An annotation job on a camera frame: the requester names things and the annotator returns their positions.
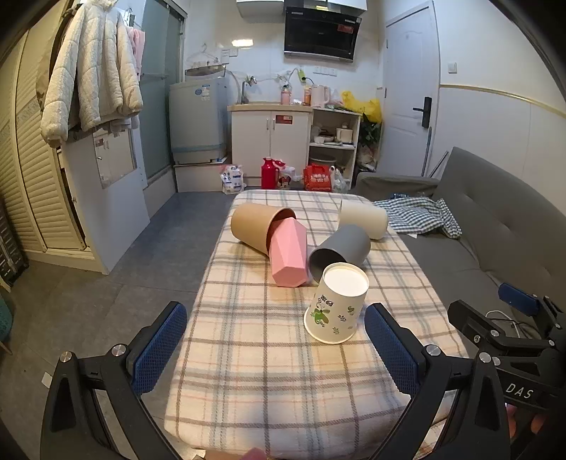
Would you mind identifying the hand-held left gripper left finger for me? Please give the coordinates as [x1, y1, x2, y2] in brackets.
[40, 301, 189, 460]

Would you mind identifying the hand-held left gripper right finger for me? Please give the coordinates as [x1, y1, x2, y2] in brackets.
[363, 303, 514, 460]

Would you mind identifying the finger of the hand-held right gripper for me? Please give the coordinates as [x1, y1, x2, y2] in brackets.
[447, 300, 550, 355]
[499, 283, 566, 338]

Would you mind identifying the white printed paper cup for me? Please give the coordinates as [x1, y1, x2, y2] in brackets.
[303, 262, 369, 345]

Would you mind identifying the grey cup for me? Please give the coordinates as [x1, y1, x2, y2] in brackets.
[308, 224, 371, 286]

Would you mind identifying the cream cup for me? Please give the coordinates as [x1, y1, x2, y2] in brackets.
[338, 199, 389, 240]

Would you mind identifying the pink faceted cup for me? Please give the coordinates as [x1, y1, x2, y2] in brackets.
[270, 218, 308, 288]

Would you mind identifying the brown paper cup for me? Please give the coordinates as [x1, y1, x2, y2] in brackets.
[231, 203, 297, 256]

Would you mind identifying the person's right hand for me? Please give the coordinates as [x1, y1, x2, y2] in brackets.
[506, 404, 547, 441]

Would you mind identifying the grey sofa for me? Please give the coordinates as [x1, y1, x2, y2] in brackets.
[354, 147, 566, 339]

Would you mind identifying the plaid tablecloth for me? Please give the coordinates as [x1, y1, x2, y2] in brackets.
[164, 189, 469, 456]

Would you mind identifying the blue checked cloth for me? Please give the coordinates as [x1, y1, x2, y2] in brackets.
[374, 197, 462, 240]

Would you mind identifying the white panel with mirror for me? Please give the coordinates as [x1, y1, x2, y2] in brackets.
[62, 126, 150, 275]

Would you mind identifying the white plastic bag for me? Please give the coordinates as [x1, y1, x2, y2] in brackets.
[331, 167, 353, 193]

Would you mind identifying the white detergent refill bag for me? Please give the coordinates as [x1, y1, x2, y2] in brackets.
[220, 165, 246, 194]

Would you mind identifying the red shopping bag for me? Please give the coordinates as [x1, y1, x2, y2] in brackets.
[303, 163, 334, 192]

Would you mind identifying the cartoon printed bag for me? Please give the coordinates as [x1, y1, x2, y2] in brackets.
[278, 166, 304, 190]

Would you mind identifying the red thermos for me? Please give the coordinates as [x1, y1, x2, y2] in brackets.
[261, 157, 284, 190]

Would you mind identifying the white open shelf unit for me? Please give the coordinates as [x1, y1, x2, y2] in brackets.
[307, 107, 362, 186]

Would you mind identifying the louvered wardrobe door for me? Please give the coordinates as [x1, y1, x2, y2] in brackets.
[0, 27, 87, 253]

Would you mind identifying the green leafy plant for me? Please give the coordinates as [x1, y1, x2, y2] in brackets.
[358, 119, 383, 171]

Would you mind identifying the white sink cabinet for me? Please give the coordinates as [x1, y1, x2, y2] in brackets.
[227, 103, 312, 189]

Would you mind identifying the grey washing machine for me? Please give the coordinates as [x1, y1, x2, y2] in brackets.
[169, 71, 231, 165]

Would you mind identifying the frosted glass door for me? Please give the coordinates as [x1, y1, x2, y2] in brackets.
[137, 0, 186, 186]

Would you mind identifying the yellow plastic bag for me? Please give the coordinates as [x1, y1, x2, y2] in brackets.
[341, 91, 382, 123]

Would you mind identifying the white door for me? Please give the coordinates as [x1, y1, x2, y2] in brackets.
[382, 0, 440, 178]

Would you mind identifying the white puffer jacket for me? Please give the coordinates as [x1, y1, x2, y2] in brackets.
[40, 0, 144, 149]

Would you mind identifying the pink garment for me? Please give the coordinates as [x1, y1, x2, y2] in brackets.
[128, 27, 146, 81]

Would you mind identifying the black range hood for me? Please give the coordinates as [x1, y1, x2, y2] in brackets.
[284, 0, 364, 62]

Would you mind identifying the white cable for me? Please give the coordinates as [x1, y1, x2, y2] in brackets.
[485, 310, 523, 338]

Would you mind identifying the black door lock handle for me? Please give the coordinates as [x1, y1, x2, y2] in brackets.
[413, 96, 433, 129]

